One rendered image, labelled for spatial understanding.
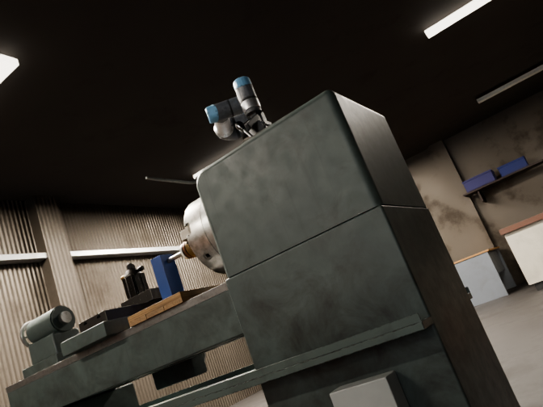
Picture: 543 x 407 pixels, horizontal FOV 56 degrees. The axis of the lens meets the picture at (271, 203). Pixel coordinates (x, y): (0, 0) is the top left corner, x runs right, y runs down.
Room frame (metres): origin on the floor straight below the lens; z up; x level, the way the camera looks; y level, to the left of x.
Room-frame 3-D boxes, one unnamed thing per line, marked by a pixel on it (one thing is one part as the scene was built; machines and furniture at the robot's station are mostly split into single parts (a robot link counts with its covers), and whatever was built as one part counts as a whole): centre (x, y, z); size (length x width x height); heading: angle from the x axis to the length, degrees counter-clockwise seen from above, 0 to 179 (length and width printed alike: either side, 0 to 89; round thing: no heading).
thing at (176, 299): (2.06, 0.47, 0.89); 0.36 x 0.30 x 0.04; 151
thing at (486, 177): (9.43, -3.80, 1.98); 0.56 x 0.42 x 0.22; 62
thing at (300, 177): (1.74, -0.14, 1.06); 0.59 x 0.48 x 0.39; 61
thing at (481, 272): (9.22, -3.02, 0.39); 1.44 x 0.74 x 0.77; 152
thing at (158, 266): (2.09, 0.52, 1.00); 0.08 x 0.06 x 0.23; 151
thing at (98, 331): (2.28, 0.79, 0.90); 0.53 x 0.30 x 0.06; 151
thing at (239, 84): (1.93, -0.06, 1.61); 0.09 x 0.08 x 0.11; 4
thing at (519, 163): (9.15, -4.35, 1.97); 0.49 x 0.36 x 0.19; 62
